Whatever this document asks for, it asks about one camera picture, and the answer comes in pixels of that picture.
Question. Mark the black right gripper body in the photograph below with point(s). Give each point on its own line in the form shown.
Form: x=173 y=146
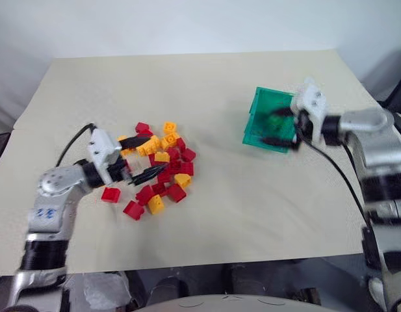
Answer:
x=303 y=125

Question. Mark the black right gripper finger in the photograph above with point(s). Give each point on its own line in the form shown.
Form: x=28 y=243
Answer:
x=284 y=112
x=281 y=142

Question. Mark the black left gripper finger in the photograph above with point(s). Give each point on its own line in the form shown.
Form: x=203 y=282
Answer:
x=135 y=141
x=148 y=175

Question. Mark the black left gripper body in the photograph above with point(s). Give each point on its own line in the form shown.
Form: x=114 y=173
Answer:
x=119 y=172

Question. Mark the green toy block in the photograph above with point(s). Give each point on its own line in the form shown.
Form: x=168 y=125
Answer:
x=276 y=122

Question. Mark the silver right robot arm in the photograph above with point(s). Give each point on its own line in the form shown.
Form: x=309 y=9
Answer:
x=366 y=121

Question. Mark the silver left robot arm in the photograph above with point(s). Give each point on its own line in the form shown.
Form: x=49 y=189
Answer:
x=54 y=183

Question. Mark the yellow toy block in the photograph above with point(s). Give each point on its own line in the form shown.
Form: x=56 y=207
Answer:
x=155 y=204
x=126 y=151
x=170 y=139
x=162 y=157
x=169 y=126
x=149 y=147
x=183 y=180

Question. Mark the red toy block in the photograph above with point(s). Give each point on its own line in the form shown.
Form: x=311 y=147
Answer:
x=164 y=177
x=110 y=194
x=174 y=165
x=188 y=154
x=142 y=126
x=187 y=168
x=173 y=153
x=147 y=133
x=176 y=192
x=134 y=210
x=181 y=144
x=151 y=159
x=158 y=188
x=144 y=195

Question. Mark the teal plastic bin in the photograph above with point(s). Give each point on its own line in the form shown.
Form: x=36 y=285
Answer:
x=262 y=107

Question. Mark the black background furniture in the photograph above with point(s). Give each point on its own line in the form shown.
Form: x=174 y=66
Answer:
x=392 y=74

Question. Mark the white crumpled plastic bag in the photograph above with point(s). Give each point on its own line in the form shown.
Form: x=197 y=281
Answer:
x=106 y=291

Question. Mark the light grey robot torso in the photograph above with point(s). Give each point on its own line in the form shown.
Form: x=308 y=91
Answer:
x=226 y=305

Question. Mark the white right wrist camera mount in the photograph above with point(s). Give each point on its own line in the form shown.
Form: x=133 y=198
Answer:
x=312 y=100

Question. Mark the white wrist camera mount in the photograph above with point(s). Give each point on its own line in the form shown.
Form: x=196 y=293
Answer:
x=102 y=149
x=312 y=100

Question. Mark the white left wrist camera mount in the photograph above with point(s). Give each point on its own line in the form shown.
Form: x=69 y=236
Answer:
x=102 y=149

